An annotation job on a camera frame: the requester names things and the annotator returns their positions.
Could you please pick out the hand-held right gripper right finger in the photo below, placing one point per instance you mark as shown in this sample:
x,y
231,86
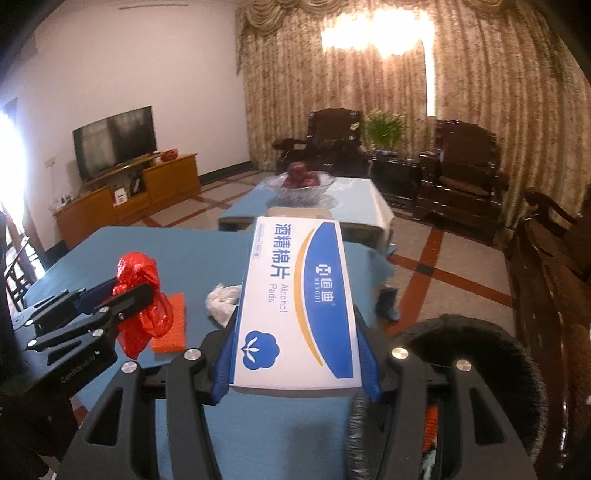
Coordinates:
x,y
370,369

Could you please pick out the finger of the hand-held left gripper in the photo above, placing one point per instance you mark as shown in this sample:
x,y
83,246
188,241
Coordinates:
x,y
92,295
129,301

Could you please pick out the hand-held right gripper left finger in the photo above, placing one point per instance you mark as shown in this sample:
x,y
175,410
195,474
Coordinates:
x,y
224,369

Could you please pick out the red plastic bag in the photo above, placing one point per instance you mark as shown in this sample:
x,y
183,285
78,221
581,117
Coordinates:
x,y
138,272

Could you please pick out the white blue cardboard box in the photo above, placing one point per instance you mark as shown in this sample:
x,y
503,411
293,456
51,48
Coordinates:
x,y
295,314

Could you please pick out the black lined trash bin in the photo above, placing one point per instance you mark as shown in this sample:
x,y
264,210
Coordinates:
x,y
485,341

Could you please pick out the orange foam fruit net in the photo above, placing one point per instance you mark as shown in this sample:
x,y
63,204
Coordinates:
x,y
178,323

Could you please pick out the crumpled white tissue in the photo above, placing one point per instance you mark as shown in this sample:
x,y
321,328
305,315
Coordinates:
x,y
221,300

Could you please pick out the blue tablecloth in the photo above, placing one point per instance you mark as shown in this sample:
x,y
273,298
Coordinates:
x,y
184,258

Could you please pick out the black chair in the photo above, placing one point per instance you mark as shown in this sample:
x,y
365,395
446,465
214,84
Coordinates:
x,y
18,272

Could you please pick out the small white device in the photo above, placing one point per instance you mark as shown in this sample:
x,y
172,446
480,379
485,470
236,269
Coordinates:
x,y
120,196

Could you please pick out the wooden television cabinet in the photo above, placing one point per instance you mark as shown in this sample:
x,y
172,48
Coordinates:
x,y
171,184

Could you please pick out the glass coffee table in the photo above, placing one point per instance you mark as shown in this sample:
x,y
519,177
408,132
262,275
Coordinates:
x,y
231,225

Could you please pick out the red bowl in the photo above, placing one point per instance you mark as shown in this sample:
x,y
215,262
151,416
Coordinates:
x,y
169,155

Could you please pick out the flat screen television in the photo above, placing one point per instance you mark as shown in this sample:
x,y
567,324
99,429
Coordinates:
x,y
115,141

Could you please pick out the blue white-edged table cover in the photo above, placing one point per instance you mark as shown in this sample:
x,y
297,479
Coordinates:
x,y
360,194

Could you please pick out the glass fruit bowl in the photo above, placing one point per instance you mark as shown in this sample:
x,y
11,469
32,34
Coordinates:
x,y
300,196

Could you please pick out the dark wooden side table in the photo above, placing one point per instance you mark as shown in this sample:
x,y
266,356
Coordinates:
x,y
397,180

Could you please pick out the red apple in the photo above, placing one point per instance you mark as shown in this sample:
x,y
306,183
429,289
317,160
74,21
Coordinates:
x,y
290,181
314,180
298,170

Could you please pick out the dark wooden sofa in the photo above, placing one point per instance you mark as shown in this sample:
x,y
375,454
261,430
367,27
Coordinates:
x,y
554,286

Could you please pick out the dark wooden armchair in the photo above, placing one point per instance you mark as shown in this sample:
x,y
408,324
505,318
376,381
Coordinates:
x,y
328,138
466,161

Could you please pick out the green potted plant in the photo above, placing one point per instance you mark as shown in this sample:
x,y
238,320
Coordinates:
x,y
385,129

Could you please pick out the floral beige curtain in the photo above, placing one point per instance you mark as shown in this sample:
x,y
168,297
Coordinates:
x,y
485,83
572,129

